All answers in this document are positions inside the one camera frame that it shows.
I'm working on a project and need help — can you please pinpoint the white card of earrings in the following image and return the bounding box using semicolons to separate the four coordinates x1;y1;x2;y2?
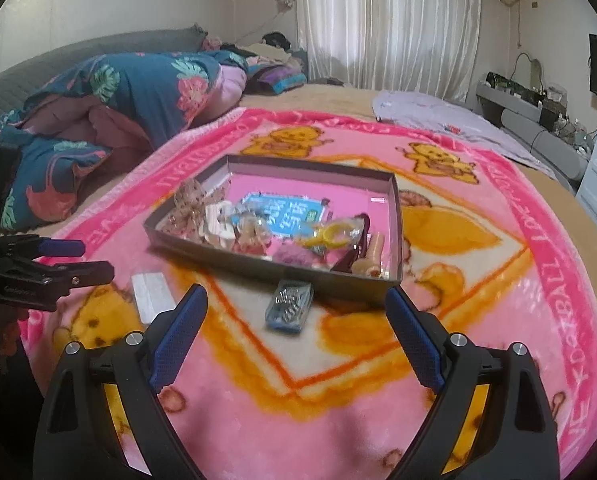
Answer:
131;272;177;325

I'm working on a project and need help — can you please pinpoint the sheer red-dotted ribbon bow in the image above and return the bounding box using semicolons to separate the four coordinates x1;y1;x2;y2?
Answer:
161;178;227;243

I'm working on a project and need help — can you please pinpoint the white hair claw clip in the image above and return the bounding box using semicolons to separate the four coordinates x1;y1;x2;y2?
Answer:
199;200;236;250

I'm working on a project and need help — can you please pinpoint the beige spiral hair tie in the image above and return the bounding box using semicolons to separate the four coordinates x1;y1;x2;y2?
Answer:
350;231;387;280

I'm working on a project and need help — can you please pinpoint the cream pearl hair claw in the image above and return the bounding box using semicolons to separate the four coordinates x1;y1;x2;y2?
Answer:
233;212;272;257

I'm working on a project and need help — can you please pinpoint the blue card of hairpins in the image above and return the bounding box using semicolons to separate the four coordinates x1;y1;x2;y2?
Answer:
265;280;313;335

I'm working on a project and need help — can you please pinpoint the bag of yellow hair ties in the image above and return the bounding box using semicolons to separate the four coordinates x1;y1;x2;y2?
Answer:
293;216;365;254

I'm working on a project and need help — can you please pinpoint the pink fuzzy pompom hair tie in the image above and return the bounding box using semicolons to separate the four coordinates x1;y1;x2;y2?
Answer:
272;242;330;270

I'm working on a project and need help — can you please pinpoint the blue floral quilt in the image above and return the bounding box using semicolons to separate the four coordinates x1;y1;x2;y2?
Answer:
0;50;248;232

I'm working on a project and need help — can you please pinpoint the grey padded headboard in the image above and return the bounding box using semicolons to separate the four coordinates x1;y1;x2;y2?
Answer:
0;24;208;116

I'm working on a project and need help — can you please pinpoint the grey cardboard box tray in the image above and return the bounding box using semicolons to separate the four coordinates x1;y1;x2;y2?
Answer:
143;155;403;304

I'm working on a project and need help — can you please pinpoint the grey curved bed footboard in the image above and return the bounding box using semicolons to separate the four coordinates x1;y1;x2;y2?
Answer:
476;81;588;194

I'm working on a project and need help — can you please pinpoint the purple striped pillow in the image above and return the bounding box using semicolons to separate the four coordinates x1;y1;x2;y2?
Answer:
245;64;307;96

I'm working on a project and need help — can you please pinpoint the lavender bed sheet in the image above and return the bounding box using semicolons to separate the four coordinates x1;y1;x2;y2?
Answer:
372;91;556;180

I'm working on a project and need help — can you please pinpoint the white sheer curtain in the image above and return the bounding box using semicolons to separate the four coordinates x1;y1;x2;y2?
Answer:
296;0;481;102

